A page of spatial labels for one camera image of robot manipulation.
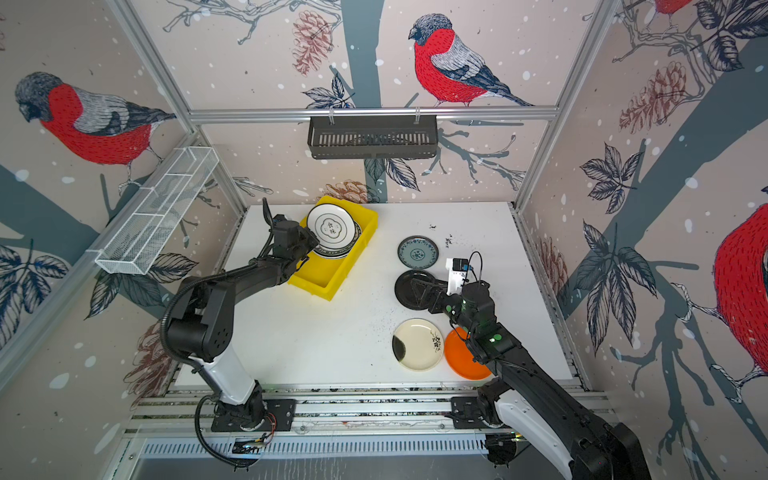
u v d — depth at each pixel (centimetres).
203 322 49
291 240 76
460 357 81
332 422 73
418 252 107
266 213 81
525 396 58
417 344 86
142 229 73
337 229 104
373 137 106
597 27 75
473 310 58
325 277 97
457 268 69
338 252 103
